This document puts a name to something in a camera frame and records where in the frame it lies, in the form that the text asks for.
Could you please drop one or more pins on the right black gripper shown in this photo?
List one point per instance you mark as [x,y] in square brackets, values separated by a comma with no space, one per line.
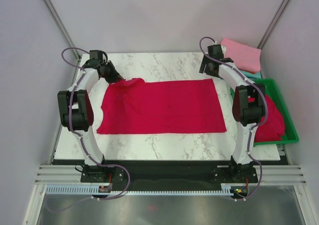
[206,60]

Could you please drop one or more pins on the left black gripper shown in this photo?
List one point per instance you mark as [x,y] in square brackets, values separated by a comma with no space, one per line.
[116,76]

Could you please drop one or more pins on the red t shirt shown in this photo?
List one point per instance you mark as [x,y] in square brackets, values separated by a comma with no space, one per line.
[138,107]
[274,128]

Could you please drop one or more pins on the green plastic tray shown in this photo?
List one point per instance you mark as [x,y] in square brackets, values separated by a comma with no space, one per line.
[291,135]

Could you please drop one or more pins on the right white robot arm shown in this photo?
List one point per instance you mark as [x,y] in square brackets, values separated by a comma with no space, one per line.
[249,110]

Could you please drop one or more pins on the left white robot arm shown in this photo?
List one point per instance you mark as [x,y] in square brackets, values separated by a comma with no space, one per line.
[76,114]

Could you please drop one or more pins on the folded pink t shirt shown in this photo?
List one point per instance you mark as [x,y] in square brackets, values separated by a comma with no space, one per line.
[245,57]

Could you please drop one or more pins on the folded orange t shirt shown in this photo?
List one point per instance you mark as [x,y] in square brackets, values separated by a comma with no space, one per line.
[244,71]

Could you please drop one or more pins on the folded blue t shirt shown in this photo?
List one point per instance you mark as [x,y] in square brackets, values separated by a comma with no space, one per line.
[255,76]

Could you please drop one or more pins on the folded teal t shirt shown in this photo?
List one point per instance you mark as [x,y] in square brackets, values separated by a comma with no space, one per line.
[246,74]

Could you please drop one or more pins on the crumpled red t shirt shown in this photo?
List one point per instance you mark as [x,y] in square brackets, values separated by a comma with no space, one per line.
[274,128]

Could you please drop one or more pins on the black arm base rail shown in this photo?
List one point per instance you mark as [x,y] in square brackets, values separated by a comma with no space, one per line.
[167,175]

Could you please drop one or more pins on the right aluminium frame post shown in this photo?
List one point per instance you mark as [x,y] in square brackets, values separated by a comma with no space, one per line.
[274,21]

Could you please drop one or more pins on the aluminium frame post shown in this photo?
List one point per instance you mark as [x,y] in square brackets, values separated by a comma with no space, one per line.
[274,21]
[59,23]

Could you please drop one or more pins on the left aluminium frame post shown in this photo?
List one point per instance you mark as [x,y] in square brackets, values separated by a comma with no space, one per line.
[59,23]

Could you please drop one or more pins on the white slotted cable duct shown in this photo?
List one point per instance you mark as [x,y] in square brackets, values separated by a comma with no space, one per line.
[98,190]

